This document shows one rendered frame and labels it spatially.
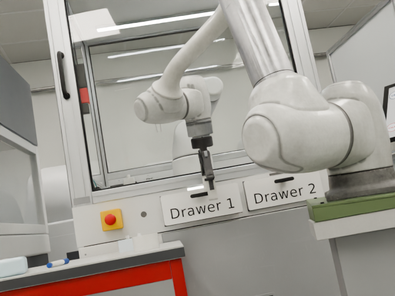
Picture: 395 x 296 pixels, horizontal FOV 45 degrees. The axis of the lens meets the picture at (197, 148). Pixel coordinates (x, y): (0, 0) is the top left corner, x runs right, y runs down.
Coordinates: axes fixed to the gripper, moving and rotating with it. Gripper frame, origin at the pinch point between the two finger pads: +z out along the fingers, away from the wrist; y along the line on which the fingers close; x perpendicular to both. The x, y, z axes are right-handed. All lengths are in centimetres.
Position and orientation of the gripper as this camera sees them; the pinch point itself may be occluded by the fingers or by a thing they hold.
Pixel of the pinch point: (210, 194)
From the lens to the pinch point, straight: 167.0
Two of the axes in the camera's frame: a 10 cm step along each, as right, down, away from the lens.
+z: 1.7, 9.8, 0.5
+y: -0.9, -0.4, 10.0
